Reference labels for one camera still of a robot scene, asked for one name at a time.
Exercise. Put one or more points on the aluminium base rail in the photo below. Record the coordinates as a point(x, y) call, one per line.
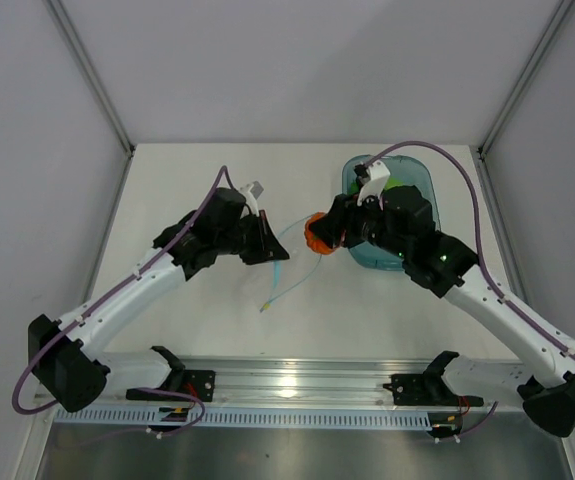
point(292, 382)

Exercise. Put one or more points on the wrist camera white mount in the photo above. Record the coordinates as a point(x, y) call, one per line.
point(371, 180)
point(251, 193)

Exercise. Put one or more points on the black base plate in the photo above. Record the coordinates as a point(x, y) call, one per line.
point(195, 383)
point(425, 390)

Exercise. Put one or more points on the green toy bell pepper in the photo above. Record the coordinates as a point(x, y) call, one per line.
point(393, 183)

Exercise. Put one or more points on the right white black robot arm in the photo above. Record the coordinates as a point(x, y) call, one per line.
point(401, 223)

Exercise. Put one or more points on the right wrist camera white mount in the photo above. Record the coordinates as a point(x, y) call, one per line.
point(371, 180)

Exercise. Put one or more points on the slotted grey cable duct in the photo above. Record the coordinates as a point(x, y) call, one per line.
point(379, 419)

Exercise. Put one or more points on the aluminium frame post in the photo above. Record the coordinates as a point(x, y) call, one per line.
point(535, 60)
point(83, 60)

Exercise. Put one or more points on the right aluminium frame post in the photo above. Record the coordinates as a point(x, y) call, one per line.
point(535, 60)

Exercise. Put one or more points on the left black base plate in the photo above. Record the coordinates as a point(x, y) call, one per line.
point(195, 383)

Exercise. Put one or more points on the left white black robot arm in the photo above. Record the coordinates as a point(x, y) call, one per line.
point(68, 355)

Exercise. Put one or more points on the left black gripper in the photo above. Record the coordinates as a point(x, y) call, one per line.
point(267, 248)

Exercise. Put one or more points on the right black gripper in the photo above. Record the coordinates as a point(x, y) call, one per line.
point(343, 215)

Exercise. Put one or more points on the left aluminium frame post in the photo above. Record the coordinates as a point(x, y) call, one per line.
point(83, 60)

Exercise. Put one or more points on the orange toy pumpkin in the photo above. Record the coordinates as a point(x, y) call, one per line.
point(312, 241)

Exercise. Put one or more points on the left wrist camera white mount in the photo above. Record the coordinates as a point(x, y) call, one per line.
point(251, 193)

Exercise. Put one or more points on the teal plastic tray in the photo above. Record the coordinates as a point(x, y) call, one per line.
point(413, 173)

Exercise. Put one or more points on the clear zip bag blue zipper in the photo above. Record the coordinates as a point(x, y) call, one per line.
point(270, 282)

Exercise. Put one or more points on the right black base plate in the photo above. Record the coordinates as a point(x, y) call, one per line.
point(425, 390)

